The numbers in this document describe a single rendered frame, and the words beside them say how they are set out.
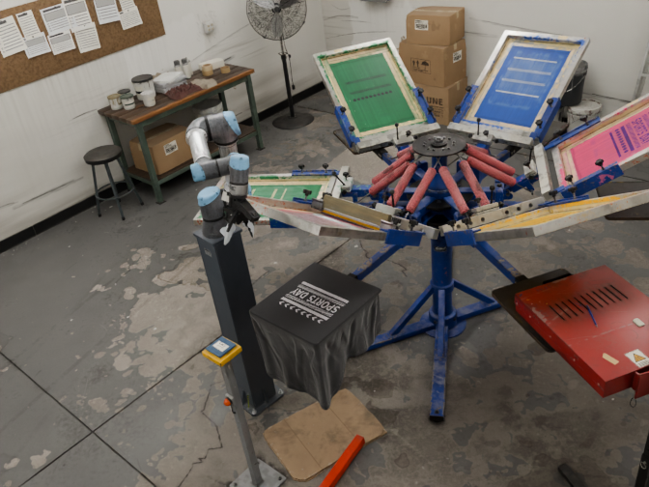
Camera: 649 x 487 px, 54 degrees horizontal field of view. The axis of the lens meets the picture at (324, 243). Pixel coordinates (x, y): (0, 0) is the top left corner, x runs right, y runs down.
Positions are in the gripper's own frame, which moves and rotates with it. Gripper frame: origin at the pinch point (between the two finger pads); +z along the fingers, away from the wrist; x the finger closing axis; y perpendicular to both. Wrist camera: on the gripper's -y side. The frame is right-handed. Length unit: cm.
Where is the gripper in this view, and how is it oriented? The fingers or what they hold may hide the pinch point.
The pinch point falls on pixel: (239, 242)
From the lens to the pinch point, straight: 263.6
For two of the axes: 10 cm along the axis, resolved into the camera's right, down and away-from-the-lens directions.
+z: -0.8, 9.4, 3.5
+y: -7.5, -2.8, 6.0
